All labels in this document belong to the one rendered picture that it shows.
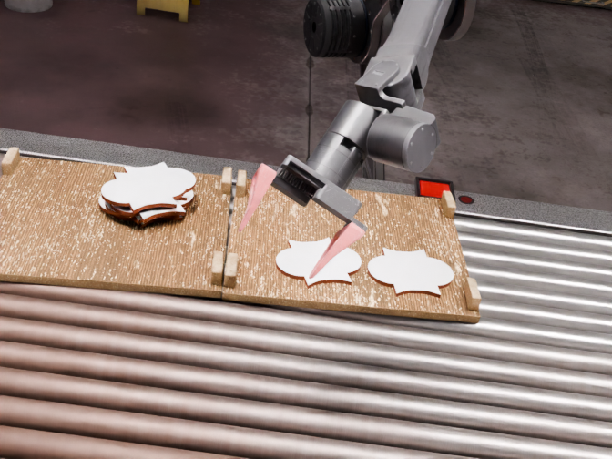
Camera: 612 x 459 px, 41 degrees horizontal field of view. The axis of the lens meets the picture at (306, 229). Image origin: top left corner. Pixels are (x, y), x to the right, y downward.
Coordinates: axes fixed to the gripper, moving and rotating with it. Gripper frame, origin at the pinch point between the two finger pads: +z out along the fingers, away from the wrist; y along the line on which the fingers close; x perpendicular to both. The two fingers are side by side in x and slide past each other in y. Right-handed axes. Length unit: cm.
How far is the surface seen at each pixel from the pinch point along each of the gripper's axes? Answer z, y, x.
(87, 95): -69, -92, 289
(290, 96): -126, -15, 294
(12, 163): 2, -44, 59
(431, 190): -39, 23, 59
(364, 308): -6.3, 18.8, 33.2
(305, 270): -7.2, 8.3, 38.2
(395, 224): -26, 19, 49
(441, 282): -17.5, 28.1, 35.6
